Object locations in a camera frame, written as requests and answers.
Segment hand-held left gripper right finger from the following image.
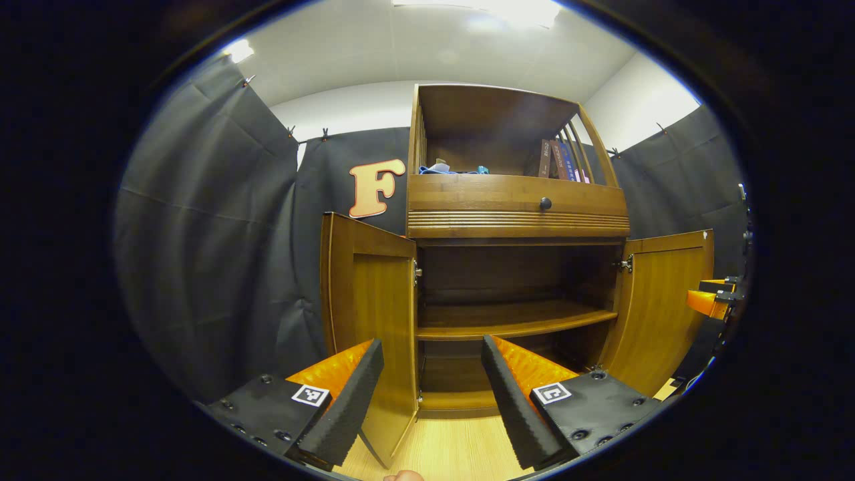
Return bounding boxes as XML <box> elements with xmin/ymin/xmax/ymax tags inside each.
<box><xmin>481</xmin><ymin>334</ymin><xmax>665</xmax><ymax>472</ymax></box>

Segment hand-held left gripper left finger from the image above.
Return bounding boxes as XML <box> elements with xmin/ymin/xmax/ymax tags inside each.
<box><xmin>204</xmin><ymin>338</ymin><xmax>385</xmax><ymax>468</ymax></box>

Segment wooden cabinet door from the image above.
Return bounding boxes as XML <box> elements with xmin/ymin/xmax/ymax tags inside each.
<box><xmin>598</xmin><ymin>229</ymin><xmax>715</xmax><ymax>398</ymax></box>
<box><xmin>319</xmin><ymin>212</ymin><xmax>423</xmax><ymax>468</ymax></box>

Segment wooden double-door shoe cabinet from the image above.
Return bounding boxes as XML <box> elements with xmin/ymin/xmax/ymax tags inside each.
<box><xmin>405</xmin><ymin>84</ymin><xmax>632</xmax><ymax>420</ymax></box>

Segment blue book in cabinet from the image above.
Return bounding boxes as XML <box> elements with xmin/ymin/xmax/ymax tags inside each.
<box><xmin>558</xmin><ymin>140</ymin><xmax>579</xmax><ymax>182</ymax></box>

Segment wooden drawer with black knob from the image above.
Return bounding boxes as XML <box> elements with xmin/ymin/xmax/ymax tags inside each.
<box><xmin>407</xmin><ymin>174</ymin><xmax>630</xmax><ymax>238</ymax></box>

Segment black backdrop cloth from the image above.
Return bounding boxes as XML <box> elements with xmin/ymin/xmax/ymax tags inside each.
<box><xmin>114</xmin><ymin>55</ymin><xmax>752</xmax><ymax>402</ymax></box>

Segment large ceiling light panel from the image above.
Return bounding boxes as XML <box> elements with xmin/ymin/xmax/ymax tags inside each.
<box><xmin>394</xmin><ymin>0</ymin><xmax>565</xmax><ymax>29</ymax></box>

